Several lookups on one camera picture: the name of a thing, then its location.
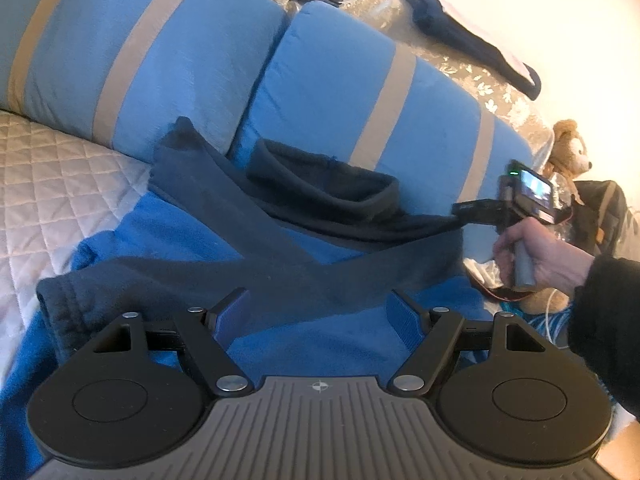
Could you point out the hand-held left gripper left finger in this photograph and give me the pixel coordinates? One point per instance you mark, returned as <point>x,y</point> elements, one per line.
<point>232,312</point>

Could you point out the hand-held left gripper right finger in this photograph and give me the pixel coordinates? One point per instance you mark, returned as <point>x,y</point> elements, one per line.
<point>402,312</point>

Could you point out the blue striped pillow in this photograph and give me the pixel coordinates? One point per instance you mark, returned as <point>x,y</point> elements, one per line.
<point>165,60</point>
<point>340,100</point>

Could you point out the clear floral plastic cover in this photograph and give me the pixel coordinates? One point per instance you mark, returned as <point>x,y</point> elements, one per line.
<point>475,85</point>

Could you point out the black backpack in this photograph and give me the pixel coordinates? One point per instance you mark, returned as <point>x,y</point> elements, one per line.
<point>602,215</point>

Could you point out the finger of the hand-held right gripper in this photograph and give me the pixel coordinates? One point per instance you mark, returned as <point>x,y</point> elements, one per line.
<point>475,208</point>

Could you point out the pale quilted lace bedspread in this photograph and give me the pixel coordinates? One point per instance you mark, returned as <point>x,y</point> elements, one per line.
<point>60,185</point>

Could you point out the person's right hand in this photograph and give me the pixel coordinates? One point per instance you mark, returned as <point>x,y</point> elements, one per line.
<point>555,260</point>

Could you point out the brown teddy bear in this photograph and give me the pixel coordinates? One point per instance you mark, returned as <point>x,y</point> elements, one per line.
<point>567,150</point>

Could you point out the blue fleece jacket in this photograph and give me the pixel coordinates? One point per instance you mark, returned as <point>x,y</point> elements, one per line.
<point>300,270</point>

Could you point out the navy garment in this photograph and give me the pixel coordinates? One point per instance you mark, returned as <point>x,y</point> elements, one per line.
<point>465,35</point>

